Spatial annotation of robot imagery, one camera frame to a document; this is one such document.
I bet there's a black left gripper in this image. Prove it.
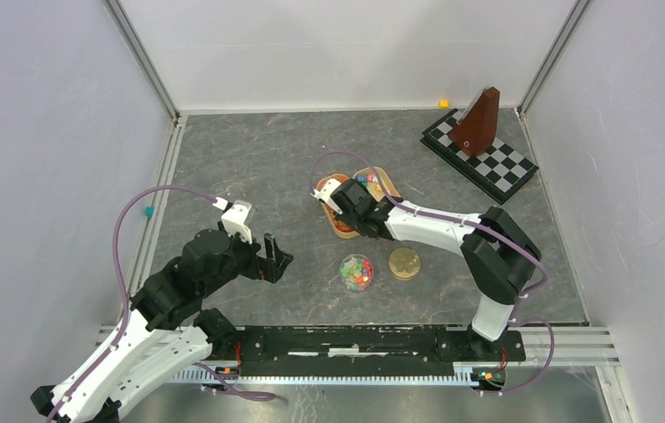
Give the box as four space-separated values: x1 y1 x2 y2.
202 220 293 296

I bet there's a gold tin of star candies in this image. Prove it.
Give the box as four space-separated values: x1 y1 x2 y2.
351 167 401 201

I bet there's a clear plastic round jar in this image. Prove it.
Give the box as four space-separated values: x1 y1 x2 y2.
339 254 373 292

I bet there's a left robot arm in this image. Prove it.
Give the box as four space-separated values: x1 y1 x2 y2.
31 227 294 422

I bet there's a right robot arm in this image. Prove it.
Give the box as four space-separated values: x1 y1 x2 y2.
311 179 543 360

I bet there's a gold tin of gummy candies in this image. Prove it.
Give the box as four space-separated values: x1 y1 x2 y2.
316 174 359 240

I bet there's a gold round jar lid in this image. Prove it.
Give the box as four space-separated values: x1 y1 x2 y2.
388 248 421 280

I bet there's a brown wooden metronome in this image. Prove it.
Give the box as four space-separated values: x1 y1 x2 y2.
447 86 500 157

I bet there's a black white chessboard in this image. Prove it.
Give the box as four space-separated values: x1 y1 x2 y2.
420 108 539 204

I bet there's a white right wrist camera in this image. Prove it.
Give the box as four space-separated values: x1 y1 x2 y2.
312 179 343 214

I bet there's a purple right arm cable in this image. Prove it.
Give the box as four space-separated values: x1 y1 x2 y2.
308 151 556 397

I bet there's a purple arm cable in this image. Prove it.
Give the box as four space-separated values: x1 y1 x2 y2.
308 151 556 397
42 184 231 423

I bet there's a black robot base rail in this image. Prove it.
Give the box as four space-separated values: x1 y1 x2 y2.
208 324 527 378

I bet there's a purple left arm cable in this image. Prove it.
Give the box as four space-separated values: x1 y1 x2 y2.
42 184 231 423

